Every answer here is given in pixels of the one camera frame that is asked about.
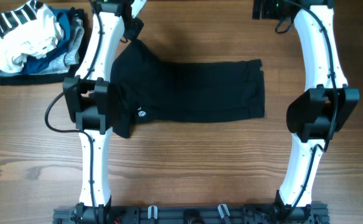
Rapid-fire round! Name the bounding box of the black t-shirt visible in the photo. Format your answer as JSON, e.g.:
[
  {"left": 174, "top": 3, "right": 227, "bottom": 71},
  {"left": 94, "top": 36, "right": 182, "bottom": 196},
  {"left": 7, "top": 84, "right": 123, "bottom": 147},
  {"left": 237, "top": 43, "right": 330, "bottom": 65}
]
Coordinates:
[{"left": 111, "top": 40, "right": 265, "bottom": 138}]

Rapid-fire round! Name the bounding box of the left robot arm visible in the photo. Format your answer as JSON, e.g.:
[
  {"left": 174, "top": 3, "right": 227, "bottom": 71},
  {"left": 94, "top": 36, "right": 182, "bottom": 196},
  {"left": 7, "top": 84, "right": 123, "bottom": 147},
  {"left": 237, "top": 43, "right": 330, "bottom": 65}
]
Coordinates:
[{"left": 53, "top": 0, "right": 146, "bottom": 223}]

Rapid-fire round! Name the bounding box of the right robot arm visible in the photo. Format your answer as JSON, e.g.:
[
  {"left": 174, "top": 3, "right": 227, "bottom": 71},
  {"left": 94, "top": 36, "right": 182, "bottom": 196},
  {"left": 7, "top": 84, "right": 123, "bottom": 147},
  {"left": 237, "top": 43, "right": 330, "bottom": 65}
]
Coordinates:
[{"left": 246, "top": 1, "right": 359, "bottom": 223}]

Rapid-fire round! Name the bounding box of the grey folded garment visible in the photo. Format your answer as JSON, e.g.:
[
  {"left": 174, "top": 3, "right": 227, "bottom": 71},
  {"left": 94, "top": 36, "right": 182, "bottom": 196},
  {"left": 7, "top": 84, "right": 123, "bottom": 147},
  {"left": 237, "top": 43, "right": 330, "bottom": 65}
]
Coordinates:
[{"left": 0, "top": 17, "right": 85, "bottom": 78}]

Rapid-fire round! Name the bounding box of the black folded garment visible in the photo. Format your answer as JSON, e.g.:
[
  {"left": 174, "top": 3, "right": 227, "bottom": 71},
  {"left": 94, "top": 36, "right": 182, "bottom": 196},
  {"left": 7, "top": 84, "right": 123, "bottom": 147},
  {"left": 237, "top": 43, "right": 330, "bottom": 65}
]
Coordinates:
[{"left": 0, "top": 7, "right": 87, "bottom": 86}]

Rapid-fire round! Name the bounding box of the blue folded garment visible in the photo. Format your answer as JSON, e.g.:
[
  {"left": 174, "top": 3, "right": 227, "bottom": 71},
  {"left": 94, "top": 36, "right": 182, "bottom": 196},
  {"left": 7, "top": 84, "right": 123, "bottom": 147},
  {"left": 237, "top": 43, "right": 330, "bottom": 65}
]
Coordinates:
[{"left": 0, "top": 1, "right": 74, "bottom": 75}]

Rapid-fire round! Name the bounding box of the white black striped garment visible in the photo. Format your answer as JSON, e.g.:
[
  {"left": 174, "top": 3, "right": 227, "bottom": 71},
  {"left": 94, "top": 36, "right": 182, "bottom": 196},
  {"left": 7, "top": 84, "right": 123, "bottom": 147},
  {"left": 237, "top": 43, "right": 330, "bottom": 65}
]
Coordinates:
[{"left": 0, "top": 1, "right": 65, "bottom": 73}]

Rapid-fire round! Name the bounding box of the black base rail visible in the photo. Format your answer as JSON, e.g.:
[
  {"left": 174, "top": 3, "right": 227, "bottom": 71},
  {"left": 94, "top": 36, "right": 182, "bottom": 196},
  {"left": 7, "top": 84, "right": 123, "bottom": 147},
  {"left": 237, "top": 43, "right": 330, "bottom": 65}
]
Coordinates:
[{"left": 52, "top": 203, "right": 329, "bottom": 224}]

